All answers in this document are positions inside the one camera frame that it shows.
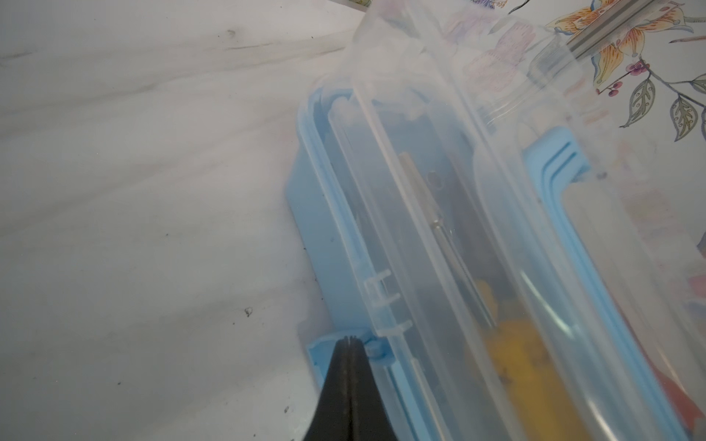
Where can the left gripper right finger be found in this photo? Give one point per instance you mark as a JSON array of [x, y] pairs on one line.
[[368, 419]]

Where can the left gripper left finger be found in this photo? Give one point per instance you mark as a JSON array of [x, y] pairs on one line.
[[332, 417]]

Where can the blue transparent plastic toolbox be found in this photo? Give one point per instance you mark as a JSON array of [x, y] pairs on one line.
[[612, 283]]

